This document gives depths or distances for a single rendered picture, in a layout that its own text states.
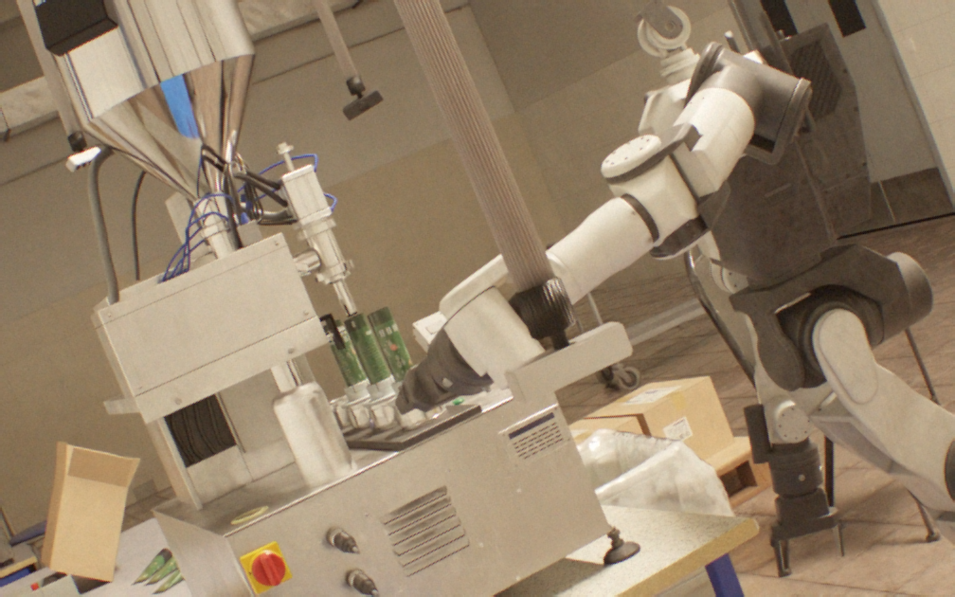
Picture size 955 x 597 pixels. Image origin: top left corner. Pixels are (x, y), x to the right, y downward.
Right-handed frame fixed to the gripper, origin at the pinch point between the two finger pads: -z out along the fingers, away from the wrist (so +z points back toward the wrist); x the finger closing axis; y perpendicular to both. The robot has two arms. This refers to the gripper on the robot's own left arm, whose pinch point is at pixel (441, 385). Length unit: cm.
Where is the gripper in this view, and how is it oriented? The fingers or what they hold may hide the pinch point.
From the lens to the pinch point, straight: 180.7
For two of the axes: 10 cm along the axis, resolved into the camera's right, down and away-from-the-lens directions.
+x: 8.5, -3.8, 3.7
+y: -4.7, -8.7, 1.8
